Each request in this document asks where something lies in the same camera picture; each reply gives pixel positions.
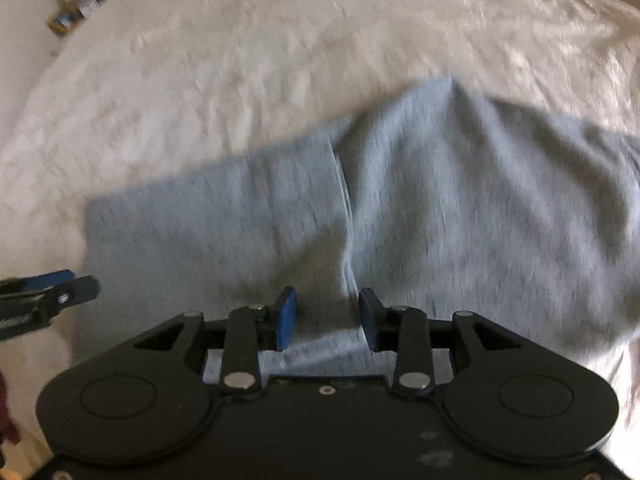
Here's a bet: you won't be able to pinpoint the cream satin bedspread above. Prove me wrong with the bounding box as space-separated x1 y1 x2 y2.
0 0 640 461

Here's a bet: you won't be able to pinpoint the cream nightstand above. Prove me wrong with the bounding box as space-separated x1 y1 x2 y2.
45 0 137 57

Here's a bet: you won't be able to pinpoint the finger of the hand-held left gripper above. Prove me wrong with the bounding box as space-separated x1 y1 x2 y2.
39 276 101 313
0 270 76 296

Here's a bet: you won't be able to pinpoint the grey pants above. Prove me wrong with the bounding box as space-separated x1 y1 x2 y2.
75 74 640 382

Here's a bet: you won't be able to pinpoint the dark red cloth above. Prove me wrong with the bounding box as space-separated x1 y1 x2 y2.
0 371 22 447

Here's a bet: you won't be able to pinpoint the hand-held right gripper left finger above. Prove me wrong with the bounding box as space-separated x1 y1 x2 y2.
134 286 300 393

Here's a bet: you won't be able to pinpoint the wooden photo frame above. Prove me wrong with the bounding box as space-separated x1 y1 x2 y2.
47 9 77 37

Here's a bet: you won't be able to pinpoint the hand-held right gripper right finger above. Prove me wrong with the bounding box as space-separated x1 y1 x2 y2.
358 287 522 395

